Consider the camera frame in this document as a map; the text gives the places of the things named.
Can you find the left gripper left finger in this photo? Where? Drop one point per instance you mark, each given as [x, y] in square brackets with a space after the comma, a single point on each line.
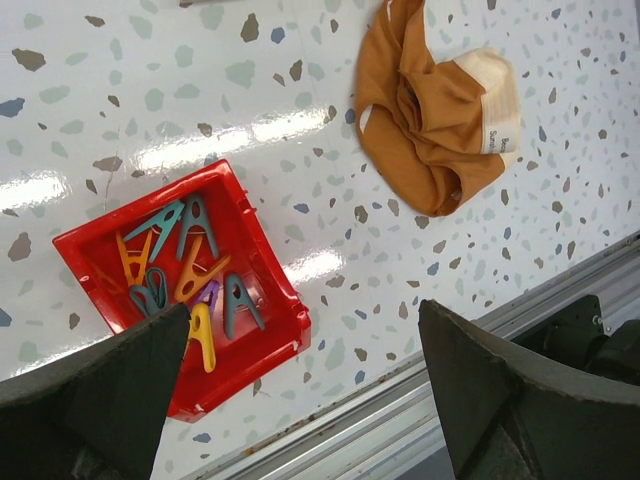
[99, 412]

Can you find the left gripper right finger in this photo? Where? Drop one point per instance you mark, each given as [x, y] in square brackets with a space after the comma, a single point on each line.
[509, 411]

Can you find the dark teal clothespin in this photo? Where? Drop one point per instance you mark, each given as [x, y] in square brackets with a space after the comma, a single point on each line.
[152, 296]

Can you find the yellow clothespin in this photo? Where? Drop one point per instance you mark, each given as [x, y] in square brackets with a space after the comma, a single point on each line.
[200, 331]

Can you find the brown orange underwear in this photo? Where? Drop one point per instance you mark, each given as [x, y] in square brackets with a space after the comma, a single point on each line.
[437, 132]

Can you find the orange clothespin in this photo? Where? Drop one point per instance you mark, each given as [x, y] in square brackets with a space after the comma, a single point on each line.
[134, 263]
[191, 280]

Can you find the purple clothespin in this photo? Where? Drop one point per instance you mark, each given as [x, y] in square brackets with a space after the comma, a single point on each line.
[208, 296]

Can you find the grey clothespin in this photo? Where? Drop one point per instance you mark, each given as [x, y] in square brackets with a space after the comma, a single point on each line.
[195, 215]
[236, 298]

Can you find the red plastic bin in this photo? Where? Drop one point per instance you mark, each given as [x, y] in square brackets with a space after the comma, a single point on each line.
[90, 252]

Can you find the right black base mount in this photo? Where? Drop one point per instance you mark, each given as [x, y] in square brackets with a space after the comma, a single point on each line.
[575, 336]

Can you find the aluminium rail frame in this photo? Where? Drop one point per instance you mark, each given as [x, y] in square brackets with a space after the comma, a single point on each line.
[387, 428]

